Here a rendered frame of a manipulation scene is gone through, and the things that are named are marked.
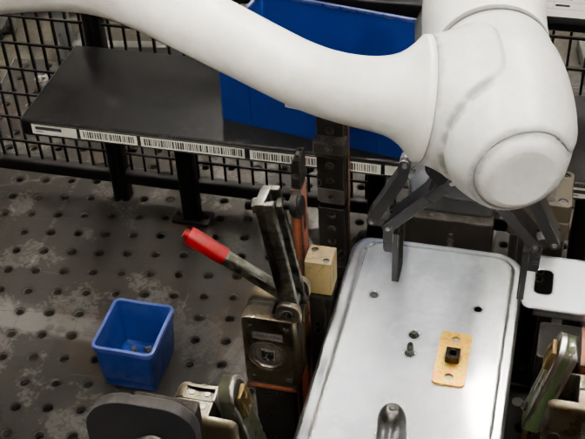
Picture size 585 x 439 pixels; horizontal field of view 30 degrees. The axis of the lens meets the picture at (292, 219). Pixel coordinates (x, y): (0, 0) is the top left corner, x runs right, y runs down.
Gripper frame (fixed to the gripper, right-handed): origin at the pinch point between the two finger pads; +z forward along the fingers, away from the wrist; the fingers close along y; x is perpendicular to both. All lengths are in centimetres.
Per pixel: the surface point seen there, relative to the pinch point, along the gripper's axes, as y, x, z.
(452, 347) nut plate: -0.2, 1.7, 13.4
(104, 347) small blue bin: -52, 11, 35
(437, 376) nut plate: -1.2, -3.3, 13.3
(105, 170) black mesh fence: -69, 55, 38
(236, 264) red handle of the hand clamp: -25.4, -0.7, 2.6
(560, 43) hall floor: 9, 242, 114
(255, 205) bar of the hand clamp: -22.1, -1.8, -7.5
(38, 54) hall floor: -165, 203, 115
